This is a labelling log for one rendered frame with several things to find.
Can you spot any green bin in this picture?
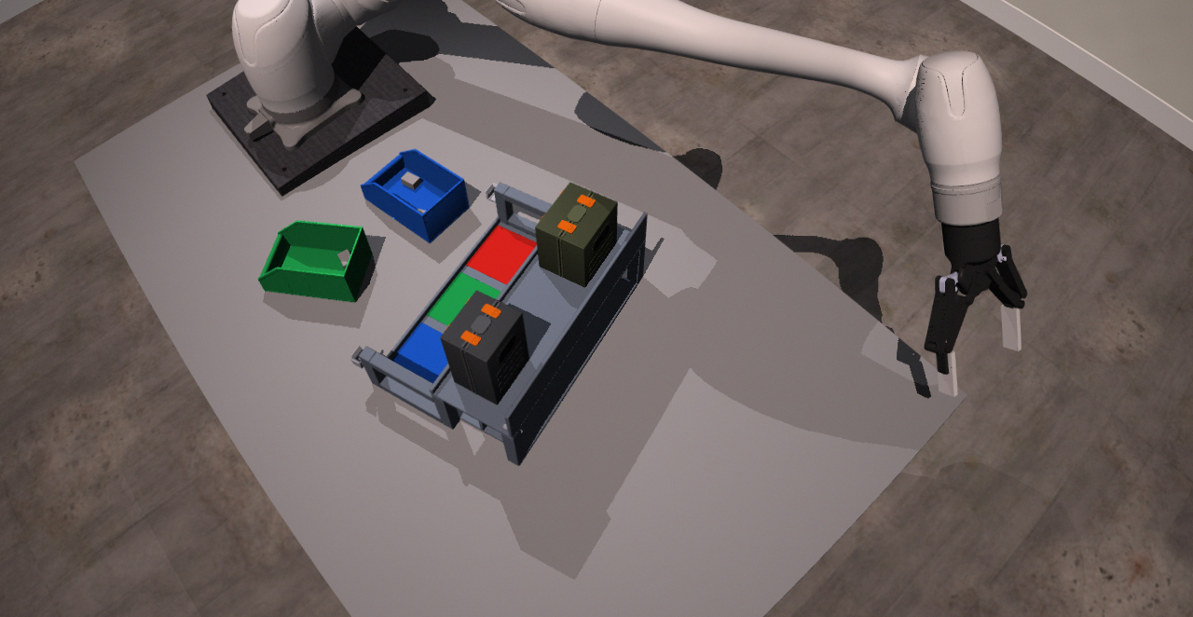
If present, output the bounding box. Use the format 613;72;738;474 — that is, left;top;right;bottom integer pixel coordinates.
258;221;372;303

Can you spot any black metal shelf rack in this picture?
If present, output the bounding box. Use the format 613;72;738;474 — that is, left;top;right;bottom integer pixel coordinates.
350;183;648;465

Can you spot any black case with orange latches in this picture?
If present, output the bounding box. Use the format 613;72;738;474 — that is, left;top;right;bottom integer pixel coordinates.
440;290;528;405

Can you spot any olive green tool case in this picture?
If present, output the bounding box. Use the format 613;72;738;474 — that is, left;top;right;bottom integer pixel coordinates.
534;183;618;286

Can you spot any blue bin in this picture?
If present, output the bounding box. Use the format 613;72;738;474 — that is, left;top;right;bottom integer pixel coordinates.
361;149;470;243

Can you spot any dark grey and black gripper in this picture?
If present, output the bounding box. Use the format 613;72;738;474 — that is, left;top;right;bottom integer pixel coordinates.
925;218;1027;397

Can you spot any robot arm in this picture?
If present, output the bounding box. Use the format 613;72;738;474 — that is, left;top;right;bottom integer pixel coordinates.
231;0;1003;226

